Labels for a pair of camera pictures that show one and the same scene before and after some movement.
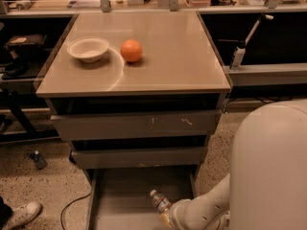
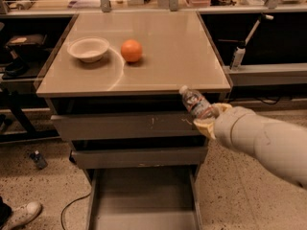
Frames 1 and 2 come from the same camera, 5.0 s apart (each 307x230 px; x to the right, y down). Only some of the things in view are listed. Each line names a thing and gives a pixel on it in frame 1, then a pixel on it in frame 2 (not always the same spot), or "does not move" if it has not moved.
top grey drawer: [72, 126] does not move
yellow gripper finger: [165, 219] -> [206, 125]
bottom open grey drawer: [119, 198] does not move
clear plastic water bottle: [160, 202] -> [199, 105]
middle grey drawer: [151, 157] does not move
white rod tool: [262, 15] does not move
